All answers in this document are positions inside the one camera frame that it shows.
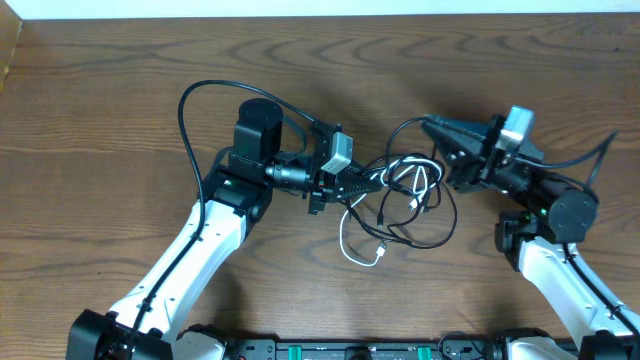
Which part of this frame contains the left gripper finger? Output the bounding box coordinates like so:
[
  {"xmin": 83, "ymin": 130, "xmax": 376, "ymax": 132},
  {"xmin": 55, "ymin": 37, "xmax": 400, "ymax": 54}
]
[
  {"xmin": 327, "ymin": 182, "xmax": 382, "ymax": 203},
  {"xmin": 339, "ymin": 161, "xmax": 382, "ymax": 188}
]

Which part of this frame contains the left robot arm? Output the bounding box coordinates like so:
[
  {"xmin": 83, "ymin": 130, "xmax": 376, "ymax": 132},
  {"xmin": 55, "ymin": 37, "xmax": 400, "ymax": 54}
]
[{"xmin": 66, "ymin": 98, "xmax": 382, "ymax": 359}]

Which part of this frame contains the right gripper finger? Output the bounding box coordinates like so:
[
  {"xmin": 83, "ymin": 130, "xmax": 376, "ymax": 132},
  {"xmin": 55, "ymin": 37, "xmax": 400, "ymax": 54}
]
[
  {"xmin": 421, "ymin": 116, "xmax": 489, "ymax": 155},
  {"xmin": 439, "ymin": 142, "xmax": 492, "ymax": 193}
]

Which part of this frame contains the left camera cable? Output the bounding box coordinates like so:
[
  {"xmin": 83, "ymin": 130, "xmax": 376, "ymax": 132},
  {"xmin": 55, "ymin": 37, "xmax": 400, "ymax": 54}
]
[{"xmin": 122, "ymin": 79, "xmax": 317, "ymax": 360}]

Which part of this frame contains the black cable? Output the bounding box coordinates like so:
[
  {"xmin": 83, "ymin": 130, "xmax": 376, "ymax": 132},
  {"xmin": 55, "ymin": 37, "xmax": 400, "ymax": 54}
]
[{"xmin": 342, "ymin": 115, "xmax": 459, "ymax": 250}]

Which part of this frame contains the camera cable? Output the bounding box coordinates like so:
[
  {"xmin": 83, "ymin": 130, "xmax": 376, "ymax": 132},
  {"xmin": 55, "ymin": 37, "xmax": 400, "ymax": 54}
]
[
  {"xmin": 122, "ymin": 79, "xmax": 317, "ymax": 360},
  {"xmin": 509, "ymin": 128, "xmax": 640, "ymax": 336}
]

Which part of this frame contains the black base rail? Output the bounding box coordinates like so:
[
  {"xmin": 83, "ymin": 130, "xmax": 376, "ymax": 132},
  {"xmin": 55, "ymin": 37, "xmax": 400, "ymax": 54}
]
[{"xmin": 169, "ymin": 324, "xmax": 581, "ymax": 360}]

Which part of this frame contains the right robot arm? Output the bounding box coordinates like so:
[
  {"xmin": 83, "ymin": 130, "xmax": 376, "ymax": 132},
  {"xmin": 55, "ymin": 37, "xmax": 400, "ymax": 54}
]
[{"xmin": 422, "ymin": 106, "xmax": 639, "ymax": 359}]

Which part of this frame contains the right camera cable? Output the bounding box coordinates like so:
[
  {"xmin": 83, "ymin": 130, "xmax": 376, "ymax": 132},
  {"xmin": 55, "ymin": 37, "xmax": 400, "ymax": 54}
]
[{"xmin": 509, "ymin": 128, "xmax": 640, "ymax": 336}]

